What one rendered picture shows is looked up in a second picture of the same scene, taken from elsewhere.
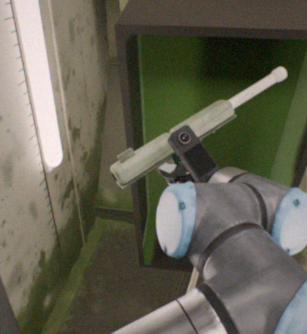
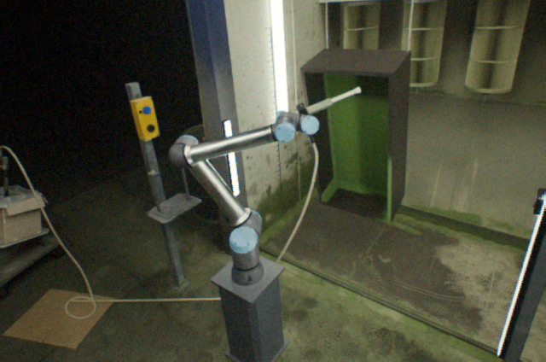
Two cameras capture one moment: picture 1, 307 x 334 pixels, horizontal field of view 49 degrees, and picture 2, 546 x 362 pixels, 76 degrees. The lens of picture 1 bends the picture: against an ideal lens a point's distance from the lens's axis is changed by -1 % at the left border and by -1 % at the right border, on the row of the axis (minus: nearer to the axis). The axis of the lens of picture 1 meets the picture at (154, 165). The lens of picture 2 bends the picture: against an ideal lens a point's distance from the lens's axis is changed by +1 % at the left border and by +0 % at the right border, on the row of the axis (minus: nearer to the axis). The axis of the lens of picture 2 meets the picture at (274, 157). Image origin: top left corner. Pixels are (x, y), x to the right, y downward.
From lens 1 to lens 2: 1.45 m
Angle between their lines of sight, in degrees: 26
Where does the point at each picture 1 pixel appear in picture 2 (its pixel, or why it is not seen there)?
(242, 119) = (382, 119)
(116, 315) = (305, 238)
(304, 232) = (311, 127)
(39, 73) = (281, 87)
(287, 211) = (304, 119)
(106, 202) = not seen: hidden behind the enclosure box
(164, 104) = (339, 107)
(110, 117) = not seen: hidden behind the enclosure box
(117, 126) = not seen: hidden behind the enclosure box
